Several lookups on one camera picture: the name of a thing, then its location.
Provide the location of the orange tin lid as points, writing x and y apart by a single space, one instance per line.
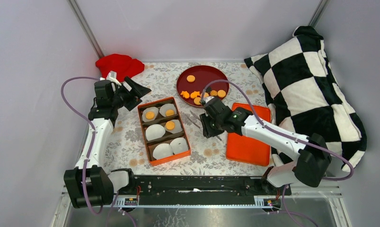
247 150

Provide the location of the floral table cloth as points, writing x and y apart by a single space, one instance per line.
126 148

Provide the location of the swirl butter cookie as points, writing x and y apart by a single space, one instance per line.
213 93

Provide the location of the dark red round plate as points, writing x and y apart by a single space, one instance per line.
203 75

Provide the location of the orange cookie tin box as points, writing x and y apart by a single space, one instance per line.
168 137

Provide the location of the round beige biscuit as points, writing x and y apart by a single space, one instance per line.
150 115
190 78
169 112
197 101
221 93
170 125

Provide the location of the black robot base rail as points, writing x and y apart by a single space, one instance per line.
165 190

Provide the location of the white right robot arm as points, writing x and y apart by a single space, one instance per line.
309 160

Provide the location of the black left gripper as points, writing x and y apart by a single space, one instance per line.
138 91

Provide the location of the orange fish shaped cookie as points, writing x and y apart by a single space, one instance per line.
195 94
185 94

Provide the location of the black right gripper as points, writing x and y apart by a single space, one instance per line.
207 131

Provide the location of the black white checkered blanket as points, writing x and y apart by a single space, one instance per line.
305 98

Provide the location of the red cloth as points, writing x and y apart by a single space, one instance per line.
123 65

